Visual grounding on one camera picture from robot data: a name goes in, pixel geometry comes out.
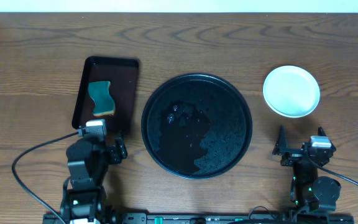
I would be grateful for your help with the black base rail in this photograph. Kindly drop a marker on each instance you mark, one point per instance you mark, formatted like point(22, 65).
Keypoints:
point(142, 218)

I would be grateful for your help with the green yellow sponge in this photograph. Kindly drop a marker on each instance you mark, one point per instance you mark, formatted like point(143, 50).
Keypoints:
point(104, 104)

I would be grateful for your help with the round black serving tray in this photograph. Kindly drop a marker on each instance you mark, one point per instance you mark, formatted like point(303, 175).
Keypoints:
point(196, 126)

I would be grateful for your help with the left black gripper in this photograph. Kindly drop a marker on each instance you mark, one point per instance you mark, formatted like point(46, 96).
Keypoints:
point(117, 150)

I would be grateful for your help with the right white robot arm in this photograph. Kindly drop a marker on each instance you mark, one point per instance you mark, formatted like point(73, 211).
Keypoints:
point(315, 196)

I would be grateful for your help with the light blue plate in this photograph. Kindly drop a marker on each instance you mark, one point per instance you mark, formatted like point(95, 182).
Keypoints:
point(291, 91)

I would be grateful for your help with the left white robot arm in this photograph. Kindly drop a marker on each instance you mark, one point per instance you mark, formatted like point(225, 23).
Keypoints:
point(84, 197)

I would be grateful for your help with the dark rectangular tray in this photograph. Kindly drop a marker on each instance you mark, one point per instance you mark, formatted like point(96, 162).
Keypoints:
point(123, 74)

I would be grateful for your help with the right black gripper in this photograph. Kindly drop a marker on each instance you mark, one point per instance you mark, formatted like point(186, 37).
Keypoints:
point(281, 149)

